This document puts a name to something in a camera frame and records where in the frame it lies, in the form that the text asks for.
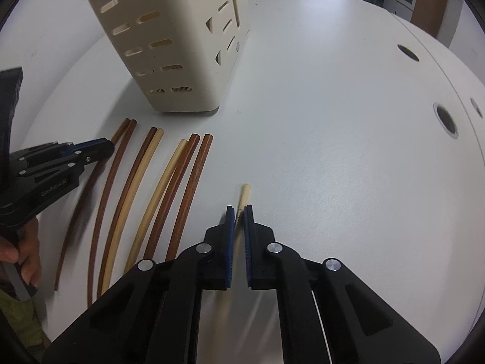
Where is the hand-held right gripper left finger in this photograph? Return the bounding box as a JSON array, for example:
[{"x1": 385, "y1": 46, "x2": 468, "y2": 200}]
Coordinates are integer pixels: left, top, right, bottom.
[{"x1": 42, "y1": 205, "x2": 236, "y2": 364}]

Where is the person's left hand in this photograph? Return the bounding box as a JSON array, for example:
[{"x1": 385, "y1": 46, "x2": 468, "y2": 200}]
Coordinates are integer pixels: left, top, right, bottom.
[{"x1": 0, "y1": 216, "x2": 42, "y2": 288}]

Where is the ringed table cable grommet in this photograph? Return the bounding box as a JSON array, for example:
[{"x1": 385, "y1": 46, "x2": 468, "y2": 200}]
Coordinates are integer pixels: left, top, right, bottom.
[{"x1": 433, "y1": 102, "x2": 459, "y2": 139}]

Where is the person's olive clothing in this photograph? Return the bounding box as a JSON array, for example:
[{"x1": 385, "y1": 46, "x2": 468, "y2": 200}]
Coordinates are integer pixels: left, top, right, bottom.
[{"x1": 0, "y1": 284, "x2": 51, "y2": 364}]

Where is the cream plastic utensil holder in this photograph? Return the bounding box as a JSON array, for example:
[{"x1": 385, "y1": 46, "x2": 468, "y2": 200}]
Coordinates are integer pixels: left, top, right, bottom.
[{"x1": 79, "y1": 0, "x2": 252, "y2": 114}]

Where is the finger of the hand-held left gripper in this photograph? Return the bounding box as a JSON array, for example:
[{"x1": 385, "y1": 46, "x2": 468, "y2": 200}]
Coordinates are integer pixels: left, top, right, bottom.
[
  {"x1": 9, "y1": 139, "x2": 115, "y2": 164},
  {"x1": 17, "y1": 156, "x2": 95, "y2": 183}
]

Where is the dark brown wooden chopstick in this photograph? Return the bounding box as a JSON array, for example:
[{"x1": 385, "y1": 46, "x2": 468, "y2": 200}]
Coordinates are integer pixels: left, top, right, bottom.
[
  {"x1": 166, "y1": 133, "x2": 213, "y2": 262},
  {"x1": 87, "y1": 120, "x2": 138, "y2": 308},
  {"x1": 54, "y1": 118, "x2": 129, "y2": 292},
  {"x1": 143, "y1": 133, "x2": 201, "y2": 262}
]

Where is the medium brown wooden chopstick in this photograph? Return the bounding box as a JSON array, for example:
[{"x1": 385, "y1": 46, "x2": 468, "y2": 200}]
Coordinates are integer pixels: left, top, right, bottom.
[{"x1": 96, "y1": 126, "x2": 158, "y2": 298}]

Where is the light bamboo chopstick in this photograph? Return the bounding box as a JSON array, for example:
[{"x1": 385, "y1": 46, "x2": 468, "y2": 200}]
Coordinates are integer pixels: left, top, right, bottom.
[
  {"x1": 100, "y1": 128, "x2": 166, "y2": 296},
  {"x1": 222, "y1": 184, "x2": 252, "y2": 312},
  {"x1": 123, "y1": 139, "x2": 189, "y2": 274}
]

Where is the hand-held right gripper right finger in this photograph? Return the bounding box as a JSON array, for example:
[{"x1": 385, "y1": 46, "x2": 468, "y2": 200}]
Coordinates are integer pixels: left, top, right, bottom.
[{"x1": 243, "y1": 204, "x2": 442, "y2": 364}]

